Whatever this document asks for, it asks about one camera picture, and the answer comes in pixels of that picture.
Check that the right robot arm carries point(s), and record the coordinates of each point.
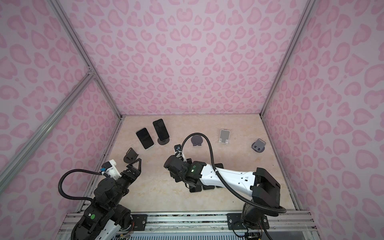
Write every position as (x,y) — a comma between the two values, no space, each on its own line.
(259,191)

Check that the grey-edged smartphone front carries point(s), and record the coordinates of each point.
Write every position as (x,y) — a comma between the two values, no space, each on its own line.
(208,177)

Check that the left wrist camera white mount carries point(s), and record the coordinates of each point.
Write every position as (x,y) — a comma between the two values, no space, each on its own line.
(109,170)

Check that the dark round phone stand centre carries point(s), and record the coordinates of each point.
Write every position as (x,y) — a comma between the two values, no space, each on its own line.
(197,140)

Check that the grey round stand right side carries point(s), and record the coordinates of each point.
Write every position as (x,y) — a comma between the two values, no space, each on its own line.
(259,146)

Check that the green-edged smartphone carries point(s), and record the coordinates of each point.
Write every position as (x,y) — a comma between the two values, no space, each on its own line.
(220,165)
(145,138)

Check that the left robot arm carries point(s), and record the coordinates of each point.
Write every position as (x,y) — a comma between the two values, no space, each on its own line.
(105,217)

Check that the pink-edged smartphone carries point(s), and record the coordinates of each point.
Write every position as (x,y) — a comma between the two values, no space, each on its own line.
(195,189)

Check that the dark round phone stand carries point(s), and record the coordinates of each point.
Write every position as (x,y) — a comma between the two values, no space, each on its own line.
(197,140)
(130,156)

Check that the dark round front phone stand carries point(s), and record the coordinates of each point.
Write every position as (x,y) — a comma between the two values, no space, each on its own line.
(130,156)

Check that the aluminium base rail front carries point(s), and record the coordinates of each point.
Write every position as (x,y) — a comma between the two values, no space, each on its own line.
(217,225)

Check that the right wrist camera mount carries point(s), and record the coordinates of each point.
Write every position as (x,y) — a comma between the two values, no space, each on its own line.
(178,151)

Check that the dark round stand back left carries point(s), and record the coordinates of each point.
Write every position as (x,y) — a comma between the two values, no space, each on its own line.
(163,142)

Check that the aluminium frame post back right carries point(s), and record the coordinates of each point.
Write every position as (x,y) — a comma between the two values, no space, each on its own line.
(310,7)

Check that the aluminium frame post back left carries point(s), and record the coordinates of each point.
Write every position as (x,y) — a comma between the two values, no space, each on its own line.
(79,46)

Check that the aluminium diagonal frame beam left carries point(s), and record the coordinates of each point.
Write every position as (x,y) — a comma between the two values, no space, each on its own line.
(19,160)

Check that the silver smartphone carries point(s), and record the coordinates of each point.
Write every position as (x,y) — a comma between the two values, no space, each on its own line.
(161,130)

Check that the aluminium frame post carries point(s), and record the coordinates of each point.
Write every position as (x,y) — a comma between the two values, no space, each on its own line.
(79,46)
(310,7)

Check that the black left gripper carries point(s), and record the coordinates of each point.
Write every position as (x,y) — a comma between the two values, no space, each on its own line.
(136,173)

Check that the white folding phone stand right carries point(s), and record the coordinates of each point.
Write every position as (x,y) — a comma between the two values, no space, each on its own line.
(224,136)

